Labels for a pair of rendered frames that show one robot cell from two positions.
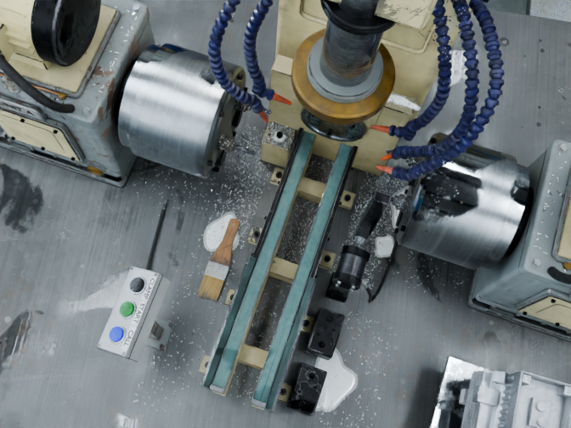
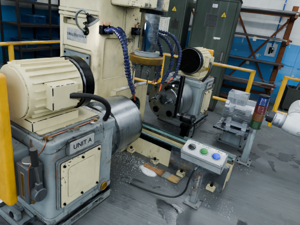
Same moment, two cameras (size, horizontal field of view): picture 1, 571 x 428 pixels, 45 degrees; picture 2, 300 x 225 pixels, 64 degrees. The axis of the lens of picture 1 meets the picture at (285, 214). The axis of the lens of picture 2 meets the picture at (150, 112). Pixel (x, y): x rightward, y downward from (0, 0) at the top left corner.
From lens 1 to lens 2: 1.41 m
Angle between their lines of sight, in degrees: 63
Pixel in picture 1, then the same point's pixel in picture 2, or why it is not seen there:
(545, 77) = not seen: hidden behind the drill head
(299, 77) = (145, 57)
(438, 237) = (185, 95)
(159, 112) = (119, 109)
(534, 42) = not seen: hidden behind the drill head
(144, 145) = (124, 128)
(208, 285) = (172, 179)
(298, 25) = (102, 85)
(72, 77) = (89, 113)
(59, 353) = not seen: outside the picture
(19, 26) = (77, 76)
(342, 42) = (156, 26)
